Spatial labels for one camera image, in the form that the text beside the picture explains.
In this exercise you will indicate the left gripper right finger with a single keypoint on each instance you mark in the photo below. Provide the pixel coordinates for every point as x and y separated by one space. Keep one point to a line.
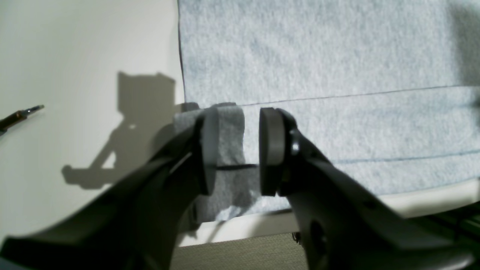
342 225

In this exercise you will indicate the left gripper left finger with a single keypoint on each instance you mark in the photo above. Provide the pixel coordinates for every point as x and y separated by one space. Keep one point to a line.
134 224

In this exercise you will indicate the grey T-shirt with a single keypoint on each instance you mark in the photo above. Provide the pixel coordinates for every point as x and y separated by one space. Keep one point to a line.
388 90

